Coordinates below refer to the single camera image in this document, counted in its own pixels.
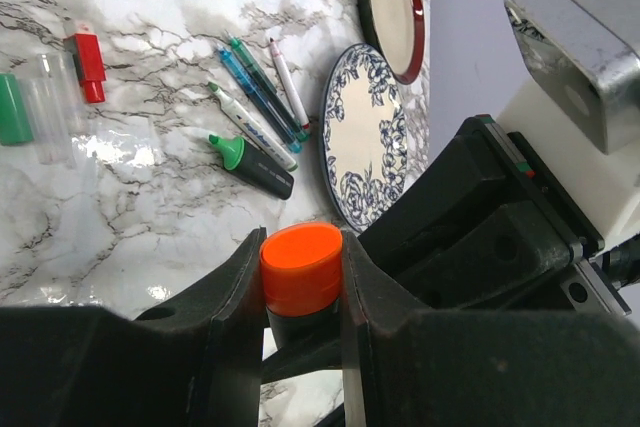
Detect red capped white marker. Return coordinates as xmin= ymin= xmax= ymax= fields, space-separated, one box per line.
xmin=269 ymin=37 xmax=311 ymax=134

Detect clear pen cap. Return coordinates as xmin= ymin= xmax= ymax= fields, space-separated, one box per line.
xmin=36 ymin=51 xmax=88 ymax=135
xmin=18 ymin=77 xmax=75 ymax=168

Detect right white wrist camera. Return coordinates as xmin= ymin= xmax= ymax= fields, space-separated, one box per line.
xmin=492 ymin=0 xmax=640 ymax=248

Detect blue clear pen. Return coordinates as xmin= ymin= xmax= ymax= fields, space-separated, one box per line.
xmin=216 ymin=44 xmax=301 ymax=153

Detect green marker cap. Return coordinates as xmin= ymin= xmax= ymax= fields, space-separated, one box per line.
xmin=0 ymin=73 xmax=33 ymax=146

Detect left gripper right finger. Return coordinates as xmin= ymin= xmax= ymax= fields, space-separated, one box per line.
xmin=340 ymin=234 xmax=639 ymax=426

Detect red pen cap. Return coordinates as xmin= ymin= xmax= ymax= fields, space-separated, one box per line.
xmin=63 ymin=17 xmax=106 ymax=104

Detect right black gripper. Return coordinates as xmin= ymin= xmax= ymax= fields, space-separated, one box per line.
xmin=359 ymin=115 xmax=633 ymax=316

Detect green capped white marker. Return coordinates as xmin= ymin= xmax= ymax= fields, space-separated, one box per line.
xmin=207 ymin=82 xmax=298 ymax=172

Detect dark slim pen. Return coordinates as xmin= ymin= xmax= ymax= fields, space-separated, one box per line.
xmin=229 ymin=37 xmax=308 ymax=142

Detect red rimmed beige plate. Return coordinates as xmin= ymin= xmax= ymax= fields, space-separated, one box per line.
xmin=357 ymin=0 xmax=426 ymax=85

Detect orange capped black highlighter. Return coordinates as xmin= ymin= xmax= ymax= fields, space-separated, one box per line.
xmin=260 ymin=222 xmax=343 ymax=349

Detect green capped black highlighter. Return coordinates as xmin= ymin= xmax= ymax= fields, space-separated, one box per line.
xmin=208 ymin=134 xmax=294 ymax=200

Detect blue floral white plate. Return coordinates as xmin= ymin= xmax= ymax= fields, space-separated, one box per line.
xmin=320 ymin=43 xmax=408 ymax=232

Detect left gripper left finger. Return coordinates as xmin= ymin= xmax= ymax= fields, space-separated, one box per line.
xmin=1 ymin=229 xmax=266 ymax=426

